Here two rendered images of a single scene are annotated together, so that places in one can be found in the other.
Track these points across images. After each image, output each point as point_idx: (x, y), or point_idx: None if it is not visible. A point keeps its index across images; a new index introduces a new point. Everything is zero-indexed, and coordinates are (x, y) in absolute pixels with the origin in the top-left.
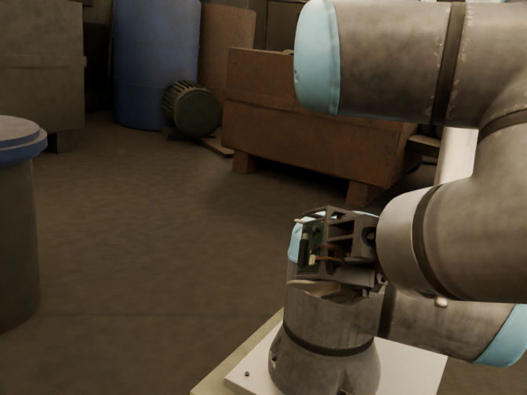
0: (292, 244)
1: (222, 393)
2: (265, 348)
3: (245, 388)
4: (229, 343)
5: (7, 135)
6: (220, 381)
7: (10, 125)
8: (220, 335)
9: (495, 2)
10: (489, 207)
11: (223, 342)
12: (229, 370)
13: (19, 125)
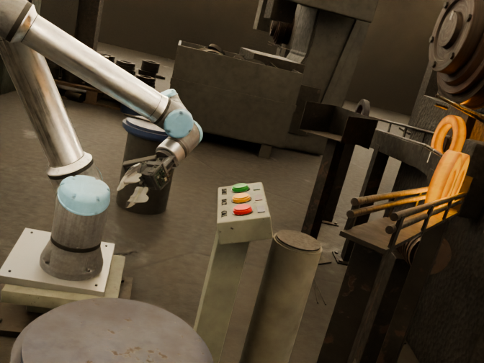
0: (99, 206)
1: (108, 295)
2: (70, 283)
3: (105, 284)
4: (9, 350)
5: (106, 305)
6: (101, 297)
7: (70, 326)
8: (1, 357)
9: (42, 55)
10: (194, 138)
11: (10, 353)
12: (91, 297)
13: (61, 322)
